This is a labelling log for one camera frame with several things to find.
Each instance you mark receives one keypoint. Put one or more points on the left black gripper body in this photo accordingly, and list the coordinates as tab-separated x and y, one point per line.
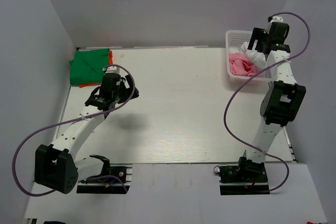
123	87

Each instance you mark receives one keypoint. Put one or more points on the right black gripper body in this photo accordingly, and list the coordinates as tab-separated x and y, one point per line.
260	42

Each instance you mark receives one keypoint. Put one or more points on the white t shirt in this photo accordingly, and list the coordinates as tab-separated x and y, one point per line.
253	54

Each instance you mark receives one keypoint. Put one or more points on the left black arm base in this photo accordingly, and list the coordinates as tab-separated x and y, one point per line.
115	180

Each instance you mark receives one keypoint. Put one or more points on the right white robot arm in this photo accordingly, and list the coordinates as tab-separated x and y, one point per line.
282	101

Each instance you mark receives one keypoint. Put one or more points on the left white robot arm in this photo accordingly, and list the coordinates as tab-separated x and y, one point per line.
56	165

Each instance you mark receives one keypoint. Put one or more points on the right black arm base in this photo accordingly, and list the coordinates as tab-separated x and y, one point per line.
233	182

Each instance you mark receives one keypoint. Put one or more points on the white plastic basket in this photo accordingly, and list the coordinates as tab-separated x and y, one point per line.
233	41

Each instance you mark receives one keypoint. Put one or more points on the green folded t shirt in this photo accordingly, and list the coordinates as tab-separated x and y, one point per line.
87	66

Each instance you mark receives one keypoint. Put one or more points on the pink t shirt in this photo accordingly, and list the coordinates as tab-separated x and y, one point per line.
241	64

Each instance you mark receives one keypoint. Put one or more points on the orange folded t shirt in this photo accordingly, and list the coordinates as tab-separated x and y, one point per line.
97	83

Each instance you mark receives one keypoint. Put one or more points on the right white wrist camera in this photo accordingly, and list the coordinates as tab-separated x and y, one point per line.
275	18

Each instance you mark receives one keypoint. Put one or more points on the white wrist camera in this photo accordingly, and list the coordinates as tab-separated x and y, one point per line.
111	69
275	18

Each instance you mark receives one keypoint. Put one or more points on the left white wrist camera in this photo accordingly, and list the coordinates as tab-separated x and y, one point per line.
111	69

